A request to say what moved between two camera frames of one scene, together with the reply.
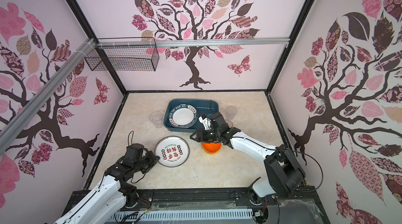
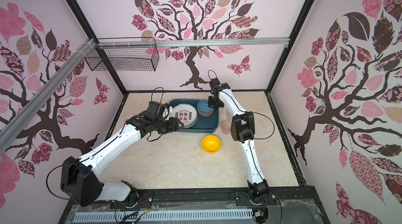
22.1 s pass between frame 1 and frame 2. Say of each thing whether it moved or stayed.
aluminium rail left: stayed
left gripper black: moved
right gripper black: moved
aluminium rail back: stayed
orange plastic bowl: moved
